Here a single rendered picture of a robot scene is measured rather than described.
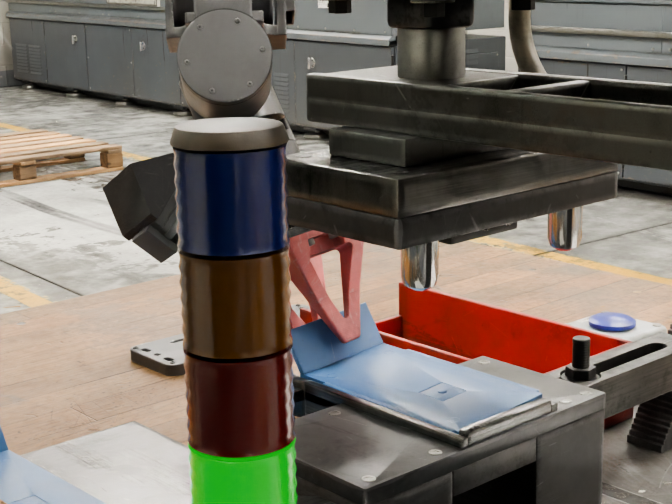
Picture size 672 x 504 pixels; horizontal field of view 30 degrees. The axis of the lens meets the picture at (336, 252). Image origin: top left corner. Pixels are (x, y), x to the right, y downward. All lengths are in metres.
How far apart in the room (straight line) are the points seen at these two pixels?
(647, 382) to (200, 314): 0.51
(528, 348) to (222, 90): 0.39
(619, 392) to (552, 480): 0.12
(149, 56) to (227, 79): 9.22
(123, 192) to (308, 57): 7.42
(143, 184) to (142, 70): 9.32
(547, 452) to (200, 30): 0.32
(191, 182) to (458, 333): 0.69
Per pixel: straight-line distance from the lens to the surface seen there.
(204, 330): 0.42
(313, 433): 0.72
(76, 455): 0.88
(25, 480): 0.84
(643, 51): 6.29
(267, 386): 0.42
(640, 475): 0.89
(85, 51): 10.91
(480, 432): 0.70
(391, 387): 0.77
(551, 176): 0.70
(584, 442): 0.78
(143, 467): 0.85
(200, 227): 0.41
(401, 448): 0.69
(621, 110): 0.57
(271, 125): 0.41
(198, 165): 0.40
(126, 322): 1.24
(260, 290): 0.41
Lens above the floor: 1.25
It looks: 14 degrees down
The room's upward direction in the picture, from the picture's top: 1 degrees counter-clockwise
